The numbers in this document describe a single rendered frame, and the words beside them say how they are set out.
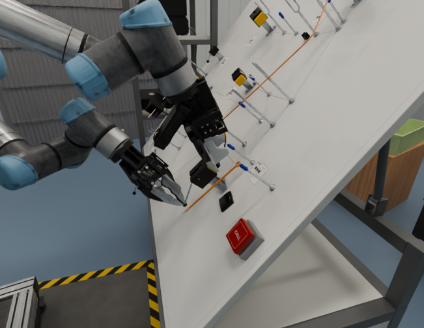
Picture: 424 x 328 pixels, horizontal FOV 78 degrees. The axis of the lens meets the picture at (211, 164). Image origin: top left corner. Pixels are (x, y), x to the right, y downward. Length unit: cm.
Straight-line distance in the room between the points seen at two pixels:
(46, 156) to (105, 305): 133
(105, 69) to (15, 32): 20
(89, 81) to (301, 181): 41
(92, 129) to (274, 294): 64
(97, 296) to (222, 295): 146
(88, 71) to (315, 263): 81
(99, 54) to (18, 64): 365
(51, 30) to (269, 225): 54
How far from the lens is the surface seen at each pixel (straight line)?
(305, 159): 54
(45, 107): 416
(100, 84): 48
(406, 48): 61
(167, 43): 49
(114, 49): 48
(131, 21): 48
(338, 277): 93
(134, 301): 185
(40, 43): 62
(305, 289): 86
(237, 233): 52
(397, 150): 248
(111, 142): 65
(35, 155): 68
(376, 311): 89
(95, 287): 199
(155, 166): 63
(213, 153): 58
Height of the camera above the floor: 144
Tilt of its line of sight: 26 degrees down
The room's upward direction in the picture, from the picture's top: straight up
